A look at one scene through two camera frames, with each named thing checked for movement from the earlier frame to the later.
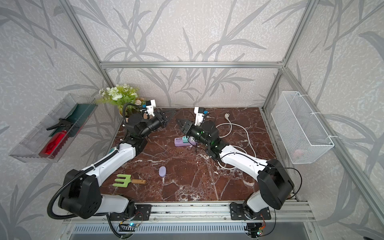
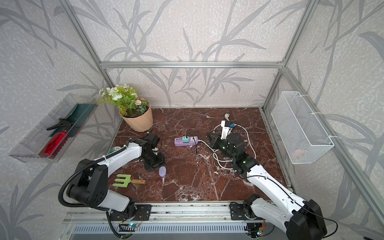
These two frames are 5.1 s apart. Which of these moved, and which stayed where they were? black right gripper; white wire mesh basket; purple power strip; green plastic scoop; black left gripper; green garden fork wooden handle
Moved: black left gripper; black right gripper
Stayed: green plastic scoop; purple power strip; green garden fork wooden handle; white wire mesh basket
